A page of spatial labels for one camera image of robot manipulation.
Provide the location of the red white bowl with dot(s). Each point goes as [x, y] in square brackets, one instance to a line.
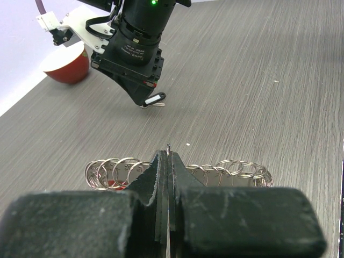
[68, 65]

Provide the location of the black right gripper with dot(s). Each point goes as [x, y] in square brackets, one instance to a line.
[137, 81]

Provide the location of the black capped key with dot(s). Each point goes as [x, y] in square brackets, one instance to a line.
[154, 100]

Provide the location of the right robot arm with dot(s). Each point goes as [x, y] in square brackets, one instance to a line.
[132, 57]

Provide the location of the red plastic handle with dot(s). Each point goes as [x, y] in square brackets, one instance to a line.
[117, 185]

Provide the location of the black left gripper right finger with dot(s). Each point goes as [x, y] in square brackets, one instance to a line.
[242, 221]

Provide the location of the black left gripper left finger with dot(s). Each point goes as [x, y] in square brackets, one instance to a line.
[127, 223]

